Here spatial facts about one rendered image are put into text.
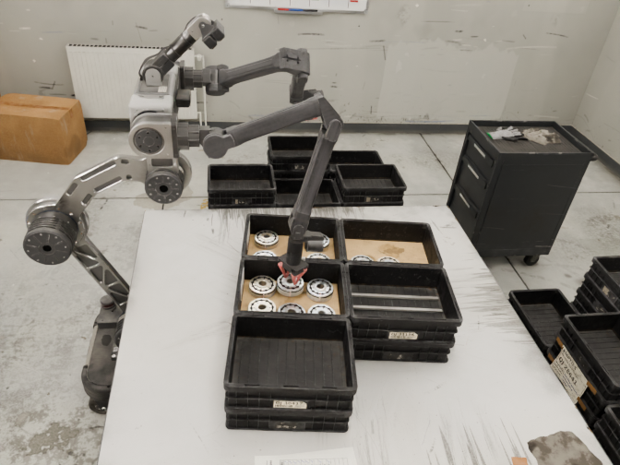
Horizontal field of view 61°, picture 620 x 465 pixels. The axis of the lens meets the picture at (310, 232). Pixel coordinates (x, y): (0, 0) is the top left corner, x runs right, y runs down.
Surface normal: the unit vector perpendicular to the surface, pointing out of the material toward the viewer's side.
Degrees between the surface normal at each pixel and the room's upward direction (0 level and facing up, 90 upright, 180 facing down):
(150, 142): 90
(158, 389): 0
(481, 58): 90
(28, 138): 90
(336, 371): 0
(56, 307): 0
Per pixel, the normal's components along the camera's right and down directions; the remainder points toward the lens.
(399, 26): 0.15, 0.59
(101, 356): 0.08, -0.80
